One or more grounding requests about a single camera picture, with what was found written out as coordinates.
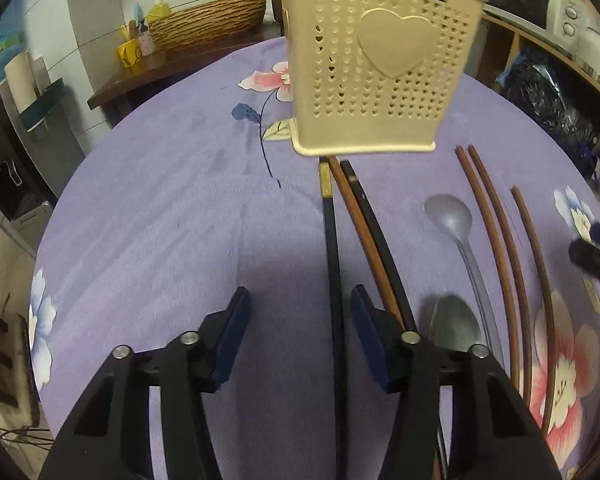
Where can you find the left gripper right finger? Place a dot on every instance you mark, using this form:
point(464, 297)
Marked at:
point(493, 434)

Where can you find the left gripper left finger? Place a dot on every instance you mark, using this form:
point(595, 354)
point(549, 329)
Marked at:
point(107, 434)

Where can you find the brown wooden chopstick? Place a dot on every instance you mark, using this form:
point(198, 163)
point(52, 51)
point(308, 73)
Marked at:
point(547, 302)
point(366, 240)
point(515, 266)
point(498, 251)

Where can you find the metal spoon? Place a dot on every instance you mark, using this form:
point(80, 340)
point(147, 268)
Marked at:
point(453, 325)

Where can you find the grey plastic spoon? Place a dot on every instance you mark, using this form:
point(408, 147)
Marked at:
point(453, 218)

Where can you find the black chopstick gold band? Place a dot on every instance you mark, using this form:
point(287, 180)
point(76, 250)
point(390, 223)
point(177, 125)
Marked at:
point(339, 358)

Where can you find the black plastic bag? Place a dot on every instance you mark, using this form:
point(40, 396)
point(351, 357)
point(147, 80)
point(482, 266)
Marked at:
point(557, 99)

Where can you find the white microwave oven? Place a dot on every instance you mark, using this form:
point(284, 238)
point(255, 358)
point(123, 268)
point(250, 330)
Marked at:
point(559, 22)

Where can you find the purple floral tablecloth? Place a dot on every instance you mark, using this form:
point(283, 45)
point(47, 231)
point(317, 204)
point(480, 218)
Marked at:
point(182, 203)

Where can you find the cream perforated utensil holder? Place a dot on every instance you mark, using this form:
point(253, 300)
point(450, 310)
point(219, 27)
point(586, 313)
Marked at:
point(374, 76)

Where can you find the water dispenser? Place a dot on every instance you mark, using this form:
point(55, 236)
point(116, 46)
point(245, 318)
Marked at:
point(38, 151)

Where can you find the dark wooden side table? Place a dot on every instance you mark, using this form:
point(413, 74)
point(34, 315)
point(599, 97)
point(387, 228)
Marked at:
point(130, 87)

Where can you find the yellow mug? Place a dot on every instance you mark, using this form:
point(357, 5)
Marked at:
point(129, 53)

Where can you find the woven brown basin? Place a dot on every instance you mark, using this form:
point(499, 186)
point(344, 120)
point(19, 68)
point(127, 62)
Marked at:
point(209, 23)

